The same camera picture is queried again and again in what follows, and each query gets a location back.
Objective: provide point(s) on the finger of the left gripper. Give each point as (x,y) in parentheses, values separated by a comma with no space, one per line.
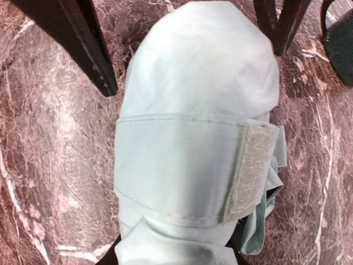
(280,30)
(75,26)

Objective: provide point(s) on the mint green folding umbrella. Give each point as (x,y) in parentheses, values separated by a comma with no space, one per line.
(196,156)

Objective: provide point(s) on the dark green mug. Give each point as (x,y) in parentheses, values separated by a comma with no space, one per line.
(337,40)

